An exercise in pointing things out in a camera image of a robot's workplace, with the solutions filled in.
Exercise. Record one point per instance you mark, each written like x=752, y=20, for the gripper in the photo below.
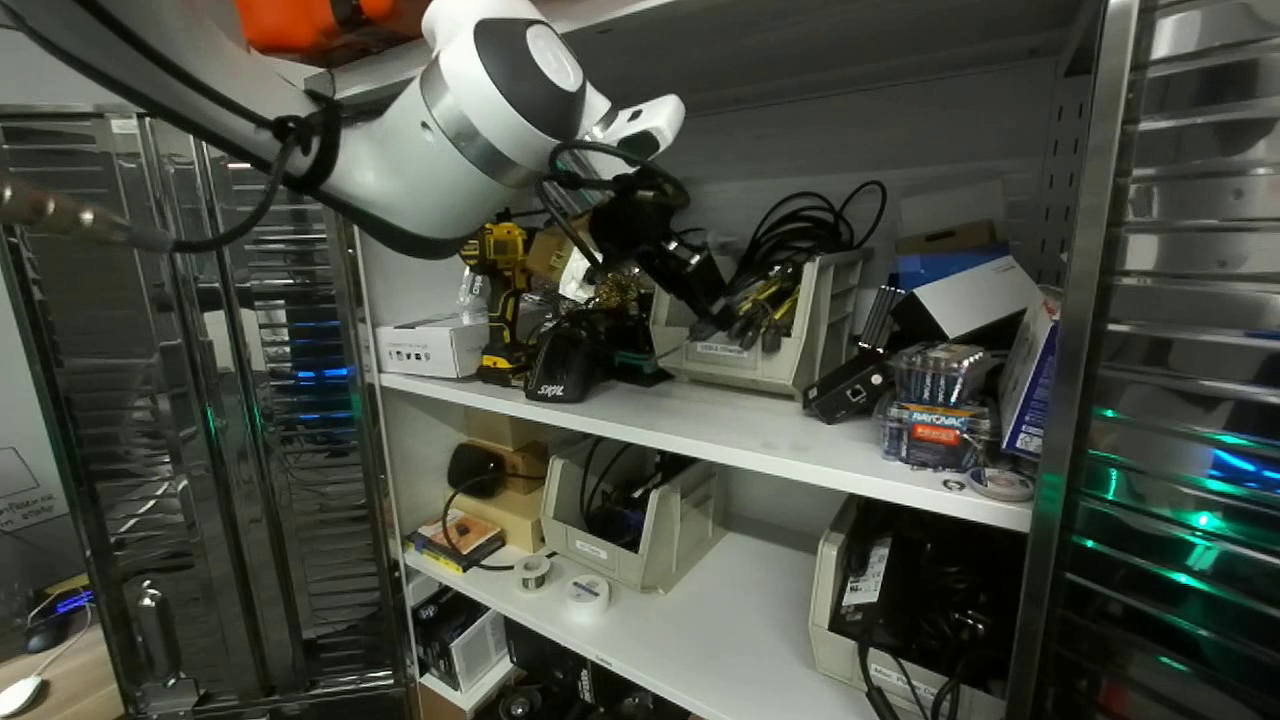
x=668, y=262

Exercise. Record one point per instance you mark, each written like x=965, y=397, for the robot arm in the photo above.
x=400, y=150

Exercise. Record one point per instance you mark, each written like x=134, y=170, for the black and green tool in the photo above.
x=635, y=350

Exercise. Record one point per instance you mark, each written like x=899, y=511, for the small brown cardboard box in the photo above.
x=555, y=255

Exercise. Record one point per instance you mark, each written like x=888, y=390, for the black battery charger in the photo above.
x=560, y=368

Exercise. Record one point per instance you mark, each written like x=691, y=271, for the white metal shelf unit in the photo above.
x=720, y=425

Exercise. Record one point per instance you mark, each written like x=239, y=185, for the small black network device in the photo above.
x=848, y=390

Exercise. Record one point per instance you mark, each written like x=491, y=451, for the white cardboard box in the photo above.
x=430, y=345

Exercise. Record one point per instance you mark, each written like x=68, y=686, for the flat brown cardboard box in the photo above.
x=945, y=238

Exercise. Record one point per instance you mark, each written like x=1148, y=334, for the round black device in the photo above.
x=475, y=470

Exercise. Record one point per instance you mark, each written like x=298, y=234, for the pack of batteries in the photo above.
x=935, y=438
x=940, y=370

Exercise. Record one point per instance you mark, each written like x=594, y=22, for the solder spool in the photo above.
x=533, y=573

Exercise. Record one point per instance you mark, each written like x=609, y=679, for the white tape roll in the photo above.
x=1000, y=485
x=587, y=592

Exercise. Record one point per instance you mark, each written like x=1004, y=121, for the small colourful flat box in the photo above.
x=455, y=540

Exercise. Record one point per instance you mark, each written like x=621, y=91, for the white and blue box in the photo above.
x=1030, y=390

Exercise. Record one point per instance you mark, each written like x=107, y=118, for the large beige storage bin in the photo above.
x=830, y=620

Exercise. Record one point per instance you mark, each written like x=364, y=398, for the orange object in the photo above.
x=290, y=22

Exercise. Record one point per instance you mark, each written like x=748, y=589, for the metal server rack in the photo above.
x=1170, y=400
x=200, y=450

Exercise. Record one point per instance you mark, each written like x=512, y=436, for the black computer mouse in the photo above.
x=47, y=632

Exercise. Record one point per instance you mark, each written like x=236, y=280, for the white computer mouse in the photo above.
x=18, y=695

